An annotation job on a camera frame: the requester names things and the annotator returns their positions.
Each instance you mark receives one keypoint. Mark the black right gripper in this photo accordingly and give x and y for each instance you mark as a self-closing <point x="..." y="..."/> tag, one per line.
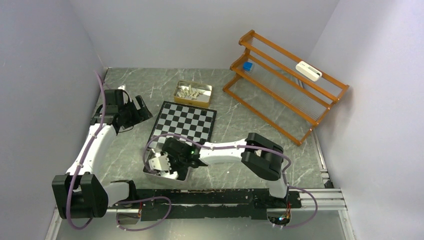
<point x="172" y="165"/>

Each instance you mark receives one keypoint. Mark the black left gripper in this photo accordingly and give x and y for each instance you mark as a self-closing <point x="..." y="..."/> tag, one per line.
<point x="140" y="115"/>

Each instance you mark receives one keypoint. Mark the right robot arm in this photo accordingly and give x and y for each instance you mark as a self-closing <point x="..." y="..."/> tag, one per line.
<point x="260" y="155"/>

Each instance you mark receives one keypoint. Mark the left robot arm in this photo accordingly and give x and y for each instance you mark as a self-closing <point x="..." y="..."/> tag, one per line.
<point x="78" y="193"/>

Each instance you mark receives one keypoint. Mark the pile of white chess pieces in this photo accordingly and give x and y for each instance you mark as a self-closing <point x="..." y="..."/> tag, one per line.
<point x="188" y="92"/>

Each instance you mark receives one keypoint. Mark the silver tin box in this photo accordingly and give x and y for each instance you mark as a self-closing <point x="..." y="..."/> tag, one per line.
<point x="169" y="177"/>

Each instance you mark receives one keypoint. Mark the black and white chessboard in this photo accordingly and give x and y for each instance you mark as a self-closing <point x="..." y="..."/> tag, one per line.
<point x="195" y="123"/>

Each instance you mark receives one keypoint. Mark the gold tin box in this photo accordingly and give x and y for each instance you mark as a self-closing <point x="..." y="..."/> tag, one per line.
<point x="203" y="101"/>

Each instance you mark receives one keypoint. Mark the blue cube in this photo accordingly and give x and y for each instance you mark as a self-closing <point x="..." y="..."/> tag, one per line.
<point x="248" y="66"/>

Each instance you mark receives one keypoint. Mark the orange wooden rack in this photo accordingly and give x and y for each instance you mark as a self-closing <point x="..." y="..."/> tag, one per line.
<point x="274" y="73"/>

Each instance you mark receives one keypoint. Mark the white rectangular device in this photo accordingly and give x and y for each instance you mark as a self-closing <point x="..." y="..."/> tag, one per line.
<point x="308" y="71"/>

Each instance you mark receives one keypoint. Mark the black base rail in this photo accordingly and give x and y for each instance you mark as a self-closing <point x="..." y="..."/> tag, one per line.
<point x="253" y="203"/>

